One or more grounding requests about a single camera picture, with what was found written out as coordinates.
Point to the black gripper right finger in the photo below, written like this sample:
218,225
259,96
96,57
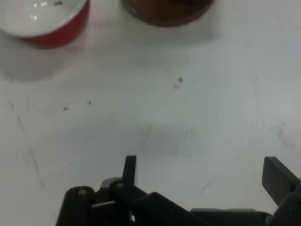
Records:
279,183

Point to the brown wooden mug tree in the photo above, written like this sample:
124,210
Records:
169,14

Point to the red bowl white inside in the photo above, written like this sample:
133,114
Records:
35,18

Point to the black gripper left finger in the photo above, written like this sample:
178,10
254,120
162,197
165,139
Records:
117,207

